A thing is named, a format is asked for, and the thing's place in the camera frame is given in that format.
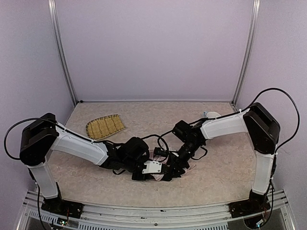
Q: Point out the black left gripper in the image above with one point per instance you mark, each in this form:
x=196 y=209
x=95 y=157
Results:
x=138 y=176

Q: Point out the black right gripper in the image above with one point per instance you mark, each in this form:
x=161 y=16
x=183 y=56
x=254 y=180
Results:
x=176 y=167

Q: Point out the pink folding umbrella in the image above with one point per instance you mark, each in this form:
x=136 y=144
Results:
x=163 y=160

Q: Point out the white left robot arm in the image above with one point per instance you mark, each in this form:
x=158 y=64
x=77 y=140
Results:
x=45 y=135

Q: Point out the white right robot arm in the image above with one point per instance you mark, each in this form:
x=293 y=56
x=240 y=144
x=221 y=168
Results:
x=255 y=122

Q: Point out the woven bamboo tray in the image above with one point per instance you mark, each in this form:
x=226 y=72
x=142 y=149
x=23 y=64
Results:
x=103 y=127

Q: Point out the light blue ceramic mug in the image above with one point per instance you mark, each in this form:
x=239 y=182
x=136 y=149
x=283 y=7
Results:
x=211 y=114

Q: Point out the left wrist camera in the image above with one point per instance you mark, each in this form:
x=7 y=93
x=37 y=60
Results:
x=154 y=167

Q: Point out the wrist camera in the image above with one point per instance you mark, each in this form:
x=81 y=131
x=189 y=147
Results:
x=154 y=167
x=159 y=152

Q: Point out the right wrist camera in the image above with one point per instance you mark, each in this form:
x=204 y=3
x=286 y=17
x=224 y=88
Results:
x=159 y=152

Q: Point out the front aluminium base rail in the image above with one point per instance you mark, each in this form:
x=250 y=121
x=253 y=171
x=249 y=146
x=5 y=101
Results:
x=107 y=217

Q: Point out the right rear aluminium corner post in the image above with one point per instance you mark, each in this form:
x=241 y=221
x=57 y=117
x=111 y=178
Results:
x=248 y=51

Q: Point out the aluminium corner post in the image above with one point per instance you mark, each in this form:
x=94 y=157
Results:
x=63 y=62
x=248 y=51

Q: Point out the left rear aluminium corner post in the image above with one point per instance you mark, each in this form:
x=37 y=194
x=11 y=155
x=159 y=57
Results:
x=63 y=62

